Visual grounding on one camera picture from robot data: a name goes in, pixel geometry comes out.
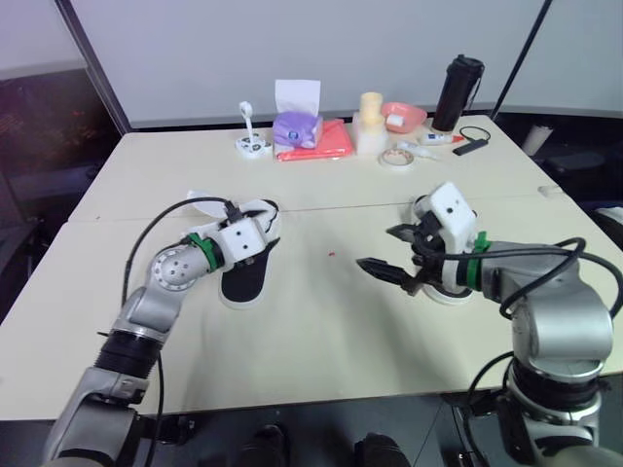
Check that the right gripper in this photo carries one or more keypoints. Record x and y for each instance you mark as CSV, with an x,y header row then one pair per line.
x,y
427,248

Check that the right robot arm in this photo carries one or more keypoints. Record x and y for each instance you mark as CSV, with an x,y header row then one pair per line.
x,y
550,301

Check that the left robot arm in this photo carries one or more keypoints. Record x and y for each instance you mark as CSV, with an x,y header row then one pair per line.
x,y
141,311

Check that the roll of tape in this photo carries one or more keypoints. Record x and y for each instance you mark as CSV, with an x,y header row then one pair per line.
x,y
396,163

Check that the clear glue tube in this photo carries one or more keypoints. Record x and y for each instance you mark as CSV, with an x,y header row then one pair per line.
x,y
414,150

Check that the white glue bottle red cap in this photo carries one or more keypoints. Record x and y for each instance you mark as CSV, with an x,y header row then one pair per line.
x,y
433,139

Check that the coral red folder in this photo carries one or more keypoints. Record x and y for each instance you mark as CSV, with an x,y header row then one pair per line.
x,y
331,143

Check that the small white pack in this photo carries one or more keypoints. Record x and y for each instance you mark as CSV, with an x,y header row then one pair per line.
x,y
395,119

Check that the pink plastic bowl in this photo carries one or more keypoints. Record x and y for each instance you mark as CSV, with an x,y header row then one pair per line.
x,y
414,119

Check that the cream stacked cylinder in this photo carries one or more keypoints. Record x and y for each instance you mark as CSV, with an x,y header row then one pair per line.
x,y
372,109

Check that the purple tissue pack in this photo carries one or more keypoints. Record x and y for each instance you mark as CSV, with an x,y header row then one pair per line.
x,y
297,131

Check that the black tumbler bottle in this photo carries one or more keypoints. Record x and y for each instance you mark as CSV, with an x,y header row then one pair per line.
x,y
455,95

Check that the white stand with patterned base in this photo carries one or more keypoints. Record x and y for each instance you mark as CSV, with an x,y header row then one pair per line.
x,y
252,146

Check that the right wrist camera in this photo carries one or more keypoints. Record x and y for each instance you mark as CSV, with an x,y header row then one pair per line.
x,y
452,214

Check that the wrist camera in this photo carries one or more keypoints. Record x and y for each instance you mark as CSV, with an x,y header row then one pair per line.
x,y
242,239
452,214

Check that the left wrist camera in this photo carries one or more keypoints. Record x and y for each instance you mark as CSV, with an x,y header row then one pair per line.
x,y
242,239

